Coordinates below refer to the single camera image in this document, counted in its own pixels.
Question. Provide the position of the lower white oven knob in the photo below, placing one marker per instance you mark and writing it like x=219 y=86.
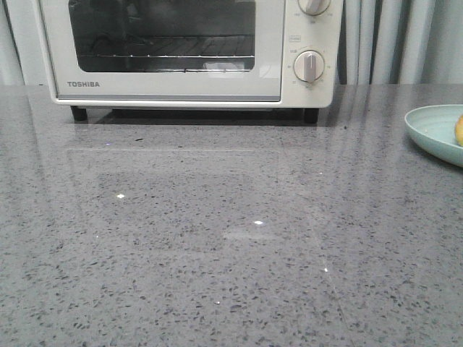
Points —
x=309 y=66

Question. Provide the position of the grey pleated curtain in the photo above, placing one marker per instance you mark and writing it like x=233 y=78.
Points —
x=399 y=42

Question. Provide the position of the white Toshiba toaster oven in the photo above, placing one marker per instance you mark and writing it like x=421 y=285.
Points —
x=301 y=33

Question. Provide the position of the glass oven door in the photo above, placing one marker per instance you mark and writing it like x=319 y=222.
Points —
x=256 y=78

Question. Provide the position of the upper white oven knob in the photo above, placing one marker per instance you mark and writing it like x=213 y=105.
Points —
x=313 y=7

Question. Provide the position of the white oven knob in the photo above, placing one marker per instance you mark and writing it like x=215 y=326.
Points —
x=313 y=7
x=309 y=66

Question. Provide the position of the metal wire oven rack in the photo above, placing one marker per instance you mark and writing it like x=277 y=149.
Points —
x=105 y=46

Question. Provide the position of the golden croissant bread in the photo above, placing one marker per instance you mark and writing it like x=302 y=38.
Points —
x=458 y=131

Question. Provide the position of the light green round plate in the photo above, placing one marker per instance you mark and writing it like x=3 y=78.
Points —
x=432 y=129

